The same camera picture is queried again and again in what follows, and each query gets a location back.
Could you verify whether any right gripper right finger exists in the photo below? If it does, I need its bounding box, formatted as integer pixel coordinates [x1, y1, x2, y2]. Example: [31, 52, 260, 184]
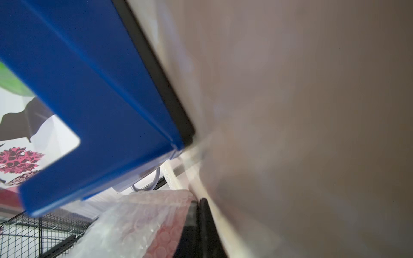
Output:
[199, 198, 227, 258]

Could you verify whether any blue tape dispenser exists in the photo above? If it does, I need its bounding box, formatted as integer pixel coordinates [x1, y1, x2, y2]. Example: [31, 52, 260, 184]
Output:
[1, 1, 195, 217]

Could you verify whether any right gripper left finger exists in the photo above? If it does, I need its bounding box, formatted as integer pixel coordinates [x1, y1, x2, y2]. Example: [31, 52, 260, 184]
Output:
[173, 201, 200, 258]

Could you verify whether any clear bubble wrap sheet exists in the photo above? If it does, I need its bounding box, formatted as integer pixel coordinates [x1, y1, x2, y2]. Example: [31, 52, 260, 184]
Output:
[68, 190, 197, 258]

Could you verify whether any black wire basket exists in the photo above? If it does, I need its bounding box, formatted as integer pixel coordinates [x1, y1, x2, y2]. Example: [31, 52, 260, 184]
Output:
[1, 212, 94, 258]

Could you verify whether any red mug black handle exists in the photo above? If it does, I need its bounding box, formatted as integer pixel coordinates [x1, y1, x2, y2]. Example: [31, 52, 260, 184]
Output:
[143, 206, 189, 258]

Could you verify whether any lavender mug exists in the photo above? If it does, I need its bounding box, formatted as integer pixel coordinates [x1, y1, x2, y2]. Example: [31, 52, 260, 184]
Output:
[130, 167, 161, 192]

